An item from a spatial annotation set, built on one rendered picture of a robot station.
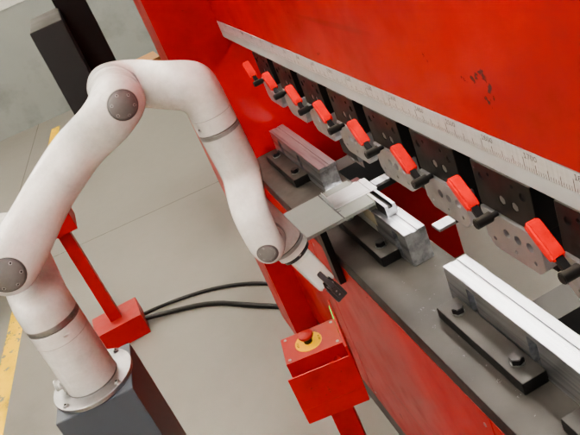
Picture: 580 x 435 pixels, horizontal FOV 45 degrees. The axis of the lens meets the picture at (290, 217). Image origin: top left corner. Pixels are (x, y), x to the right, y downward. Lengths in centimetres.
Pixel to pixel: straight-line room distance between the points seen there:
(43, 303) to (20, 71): 732
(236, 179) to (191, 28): 112
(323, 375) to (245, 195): 49
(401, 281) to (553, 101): 91
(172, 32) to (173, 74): 110
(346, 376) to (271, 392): 127
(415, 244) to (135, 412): 76
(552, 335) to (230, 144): 72
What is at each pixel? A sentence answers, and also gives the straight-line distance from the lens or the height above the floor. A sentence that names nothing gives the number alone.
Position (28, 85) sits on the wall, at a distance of 878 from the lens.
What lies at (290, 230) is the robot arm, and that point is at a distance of 157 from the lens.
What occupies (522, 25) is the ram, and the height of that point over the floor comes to 159.
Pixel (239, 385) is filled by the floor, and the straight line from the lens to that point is 306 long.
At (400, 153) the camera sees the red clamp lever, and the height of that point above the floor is 130.
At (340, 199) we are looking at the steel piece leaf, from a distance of 188.
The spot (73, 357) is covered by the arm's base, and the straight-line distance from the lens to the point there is 157.
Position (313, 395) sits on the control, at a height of 74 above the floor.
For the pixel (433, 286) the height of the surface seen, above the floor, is 87.
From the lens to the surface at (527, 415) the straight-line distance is 135.
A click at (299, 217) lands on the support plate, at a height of 100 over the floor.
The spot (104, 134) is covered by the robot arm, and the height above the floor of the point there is 152.
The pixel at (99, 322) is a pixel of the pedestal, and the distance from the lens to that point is 377.
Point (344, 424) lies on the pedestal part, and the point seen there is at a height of 55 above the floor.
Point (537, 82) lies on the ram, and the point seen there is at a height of 152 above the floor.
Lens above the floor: 187
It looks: 27 degrees down
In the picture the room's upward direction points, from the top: 23 degrees counter-clockwise
